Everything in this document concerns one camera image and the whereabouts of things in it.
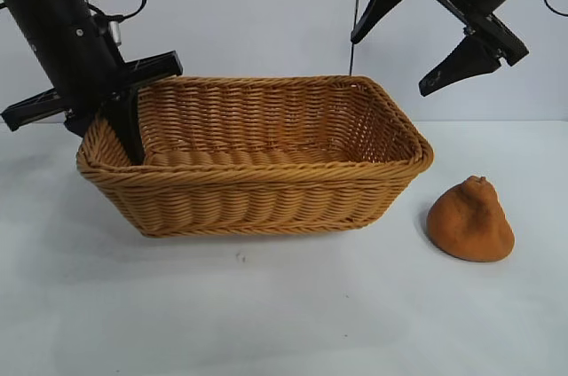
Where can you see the tan woven wicker basket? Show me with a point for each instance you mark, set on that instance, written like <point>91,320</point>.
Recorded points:
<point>266,172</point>

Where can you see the wrinkled pear-shaped orange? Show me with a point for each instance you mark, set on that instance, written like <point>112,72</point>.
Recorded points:
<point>470,225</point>

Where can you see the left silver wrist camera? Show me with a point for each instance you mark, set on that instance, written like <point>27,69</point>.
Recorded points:
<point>115,32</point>

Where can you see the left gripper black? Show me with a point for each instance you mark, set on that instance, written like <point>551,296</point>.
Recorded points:
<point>75,61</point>

